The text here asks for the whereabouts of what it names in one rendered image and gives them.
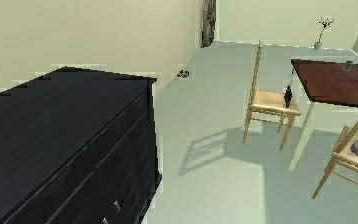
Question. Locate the black bottle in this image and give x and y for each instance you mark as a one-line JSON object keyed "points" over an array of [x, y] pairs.
{"points": [[288, 96]]}

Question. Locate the bare twig plant in pot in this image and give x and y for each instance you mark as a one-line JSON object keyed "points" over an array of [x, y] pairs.
{"points": [[321, 33]]}

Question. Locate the small grey cup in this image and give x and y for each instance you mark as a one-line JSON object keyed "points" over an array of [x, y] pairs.
{"points": [[347, 65]]}

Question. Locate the light wooden chair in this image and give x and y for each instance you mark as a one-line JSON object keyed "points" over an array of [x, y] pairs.
{"points": [[348, 153], [270, 105]]}

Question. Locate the black chest of drawers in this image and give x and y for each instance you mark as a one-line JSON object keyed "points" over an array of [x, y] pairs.
{"points": [[60, 143]]}

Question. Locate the small dark shoes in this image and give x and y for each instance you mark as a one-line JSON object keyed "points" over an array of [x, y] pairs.
{"points": [[183, 74]]}

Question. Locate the brown table with white legs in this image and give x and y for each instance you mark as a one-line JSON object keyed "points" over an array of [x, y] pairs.
{"points": [[333, 81]]}

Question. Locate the dark grey wall hanging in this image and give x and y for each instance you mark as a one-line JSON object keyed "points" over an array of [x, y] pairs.
{"points": [[208, 21]]}

